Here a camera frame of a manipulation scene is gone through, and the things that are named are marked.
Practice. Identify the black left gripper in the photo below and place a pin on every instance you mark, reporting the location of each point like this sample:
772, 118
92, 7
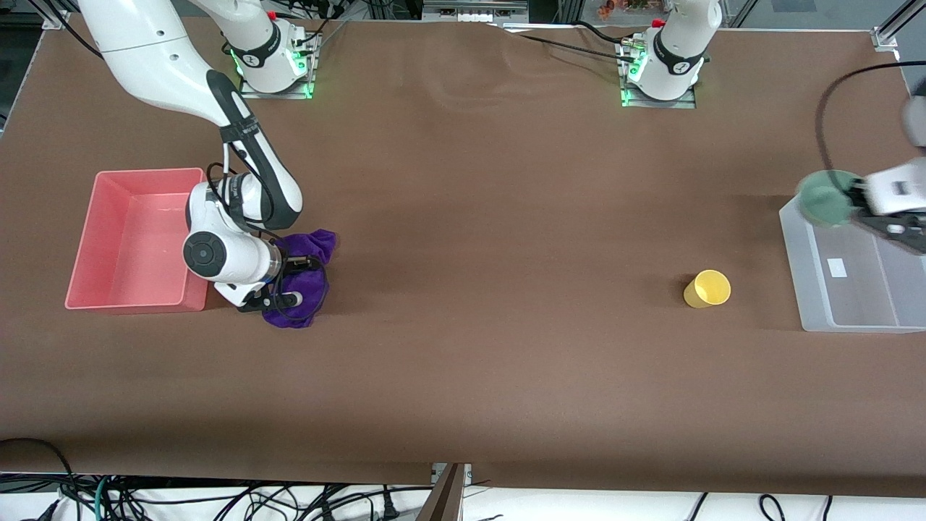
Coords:
856, 197

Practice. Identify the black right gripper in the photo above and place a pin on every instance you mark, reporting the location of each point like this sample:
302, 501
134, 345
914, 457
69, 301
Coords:
295, 263

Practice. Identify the green bowl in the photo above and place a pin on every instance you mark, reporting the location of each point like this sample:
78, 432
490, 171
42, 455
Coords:
821, 202

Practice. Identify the purple cloth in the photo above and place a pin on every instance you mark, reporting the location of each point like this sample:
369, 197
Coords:
304, 307

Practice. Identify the yellow cup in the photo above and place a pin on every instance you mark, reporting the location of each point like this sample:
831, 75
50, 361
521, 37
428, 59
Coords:
707, 289

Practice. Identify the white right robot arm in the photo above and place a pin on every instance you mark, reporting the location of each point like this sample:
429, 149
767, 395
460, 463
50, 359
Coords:
159, 65

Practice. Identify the white paper label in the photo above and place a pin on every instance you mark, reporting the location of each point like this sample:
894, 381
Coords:
837, 268

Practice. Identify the clear plastic bin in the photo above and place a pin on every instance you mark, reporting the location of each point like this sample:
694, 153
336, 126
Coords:
861, 282

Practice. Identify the brown table cover sheet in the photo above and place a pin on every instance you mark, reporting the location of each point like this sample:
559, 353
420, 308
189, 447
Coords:
463, 325

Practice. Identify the pink plastic bin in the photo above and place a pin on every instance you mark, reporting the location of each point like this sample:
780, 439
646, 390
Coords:
130, 246

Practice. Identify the brown wooden board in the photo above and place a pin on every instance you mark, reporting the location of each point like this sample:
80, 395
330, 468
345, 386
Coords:
443, 499

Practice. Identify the grey background device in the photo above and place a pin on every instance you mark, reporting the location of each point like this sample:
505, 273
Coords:
474, 10

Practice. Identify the aluminium frame corner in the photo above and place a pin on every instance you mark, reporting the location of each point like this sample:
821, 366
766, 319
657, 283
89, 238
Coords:
56, 19
884, 37

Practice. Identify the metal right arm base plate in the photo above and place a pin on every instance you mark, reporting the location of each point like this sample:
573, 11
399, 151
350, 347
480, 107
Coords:
286, 90

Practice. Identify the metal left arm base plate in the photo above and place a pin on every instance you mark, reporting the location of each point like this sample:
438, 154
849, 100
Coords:
684, 103

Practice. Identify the white metal bracket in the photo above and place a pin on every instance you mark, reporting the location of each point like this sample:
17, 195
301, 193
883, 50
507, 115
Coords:
466, 474

